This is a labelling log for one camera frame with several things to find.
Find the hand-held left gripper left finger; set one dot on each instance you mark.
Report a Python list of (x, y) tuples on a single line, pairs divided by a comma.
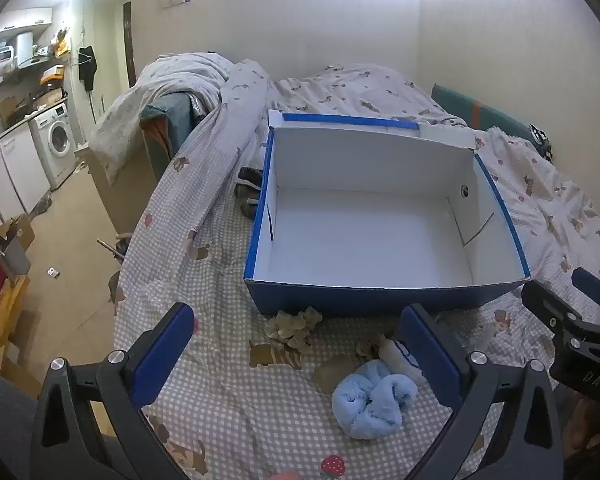
[(166, 349)]

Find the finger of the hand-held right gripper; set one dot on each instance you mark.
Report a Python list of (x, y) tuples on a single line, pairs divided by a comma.
[(597, 292), (547, 307)]

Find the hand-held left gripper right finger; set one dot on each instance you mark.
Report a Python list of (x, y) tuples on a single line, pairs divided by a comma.
[(429, 355)]

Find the white fluffy cloth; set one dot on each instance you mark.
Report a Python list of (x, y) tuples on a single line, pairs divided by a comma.
[(397, 355)]

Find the light blue fluffy cloth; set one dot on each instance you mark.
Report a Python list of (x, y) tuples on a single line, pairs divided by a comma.
[(372, 402)]

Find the beige cloth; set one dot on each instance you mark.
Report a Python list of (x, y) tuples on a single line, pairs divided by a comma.
[(332, 375)]

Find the blue cardboard box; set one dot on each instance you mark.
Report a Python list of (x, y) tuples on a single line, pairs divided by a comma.
[(370, 240)]

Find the person's right hand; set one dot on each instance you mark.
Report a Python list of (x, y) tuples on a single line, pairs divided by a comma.
[(595, 427)]

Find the small brown plush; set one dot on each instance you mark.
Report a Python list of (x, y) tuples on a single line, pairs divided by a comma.
[(367, 349)]

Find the beige fuzzy plush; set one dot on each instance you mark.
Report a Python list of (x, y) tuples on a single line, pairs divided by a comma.
[(292, 327)]

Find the black and white object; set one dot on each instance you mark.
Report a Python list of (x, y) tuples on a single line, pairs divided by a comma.
[(541, 141)]

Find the wooden bedside cabinet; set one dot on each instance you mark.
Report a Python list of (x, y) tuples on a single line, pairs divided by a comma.
[(125, 190)]

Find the yellow wooden rack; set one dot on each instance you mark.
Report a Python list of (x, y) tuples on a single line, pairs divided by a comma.
[(2, 330)]

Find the dark socks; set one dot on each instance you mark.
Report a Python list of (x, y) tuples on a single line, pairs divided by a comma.
[(250, 190)]

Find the brown cardboard box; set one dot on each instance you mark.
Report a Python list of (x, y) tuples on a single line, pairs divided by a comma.
[(16, 234)]

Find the white washing machine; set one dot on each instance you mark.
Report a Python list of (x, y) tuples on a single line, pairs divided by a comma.
[(55, 142)]

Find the white kitchen cabinet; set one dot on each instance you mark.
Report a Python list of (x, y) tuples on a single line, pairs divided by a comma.
[(10, 170)]

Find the white printed duvet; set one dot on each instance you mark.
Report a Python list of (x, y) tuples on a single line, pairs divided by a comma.
[(190, 85)]

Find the black hanging garment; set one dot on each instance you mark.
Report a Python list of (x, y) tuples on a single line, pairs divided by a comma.
[(87, 66)]

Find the white water heater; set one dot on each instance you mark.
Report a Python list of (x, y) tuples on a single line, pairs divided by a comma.
[(24, 50)]

